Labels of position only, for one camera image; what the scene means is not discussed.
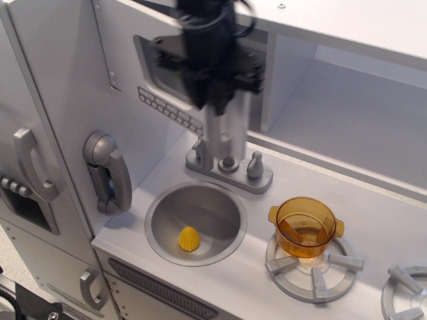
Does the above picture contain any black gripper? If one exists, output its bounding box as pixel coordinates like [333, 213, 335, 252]
[150, 27, 264, 115]

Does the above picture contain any grey toy microwave door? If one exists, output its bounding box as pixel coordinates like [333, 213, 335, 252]
[90, 0, 254, 167]

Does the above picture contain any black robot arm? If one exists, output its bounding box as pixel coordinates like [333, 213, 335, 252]
[150, 1, 264, 116]

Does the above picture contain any grey toy faucet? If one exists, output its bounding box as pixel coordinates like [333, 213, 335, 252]
[185, 139, 274, 195]

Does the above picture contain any round metal sink bowl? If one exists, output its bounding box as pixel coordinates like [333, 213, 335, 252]
[144, 181, 248, 267]

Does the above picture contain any yellow toy corn piece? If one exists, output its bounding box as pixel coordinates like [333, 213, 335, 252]
[178, 226, 201, 252]

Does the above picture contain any amber transparent toy pot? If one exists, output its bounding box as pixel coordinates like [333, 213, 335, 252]
[268, 197, 344, 259]

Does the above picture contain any grey oven vent panel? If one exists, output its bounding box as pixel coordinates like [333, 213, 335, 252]
[108, 259, 218, 319]

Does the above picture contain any grey ice dispenser panel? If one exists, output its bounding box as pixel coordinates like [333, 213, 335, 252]
[1, 174, 59, 235]

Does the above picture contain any grey stove burner grate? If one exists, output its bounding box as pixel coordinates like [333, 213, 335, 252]
[265, 237, 364, 304]

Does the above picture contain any grey toy wall phone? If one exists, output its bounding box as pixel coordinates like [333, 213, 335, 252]
[83, 131, 132, 217]

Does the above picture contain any grey upper fridge handle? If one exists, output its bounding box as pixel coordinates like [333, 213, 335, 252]
[13, 127, 58, 203]

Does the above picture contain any grey fridge handle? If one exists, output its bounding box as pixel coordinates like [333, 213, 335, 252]
[79, 267, 107, 311]
[13, 127, 58, 203]

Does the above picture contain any grey lower fridge handle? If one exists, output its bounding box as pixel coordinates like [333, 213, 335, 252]
[79, 267, 107, 311]

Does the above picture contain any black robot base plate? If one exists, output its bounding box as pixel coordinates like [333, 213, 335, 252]
[1, 269, 68, 319]

